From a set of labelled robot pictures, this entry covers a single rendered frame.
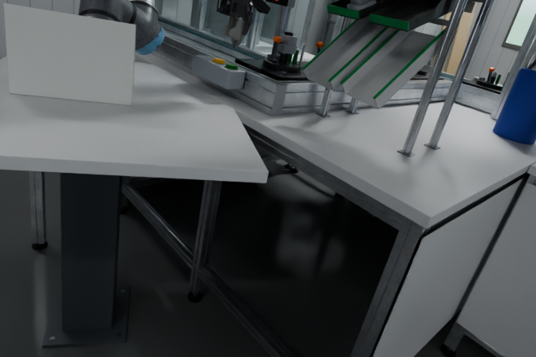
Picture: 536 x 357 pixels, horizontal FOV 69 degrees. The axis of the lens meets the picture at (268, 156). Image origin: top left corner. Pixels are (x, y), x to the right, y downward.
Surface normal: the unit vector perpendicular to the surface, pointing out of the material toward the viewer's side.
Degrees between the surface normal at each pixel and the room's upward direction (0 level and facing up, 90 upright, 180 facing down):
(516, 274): 90
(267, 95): 90
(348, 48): 45
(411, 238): 90
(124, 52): 90
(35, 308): 0
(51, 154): 0
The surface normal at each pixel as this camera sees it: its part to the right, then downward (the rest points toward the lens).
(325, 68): -0.45, -0.59
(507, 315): -0.73, 0.13
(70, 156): 0.19, -0.90
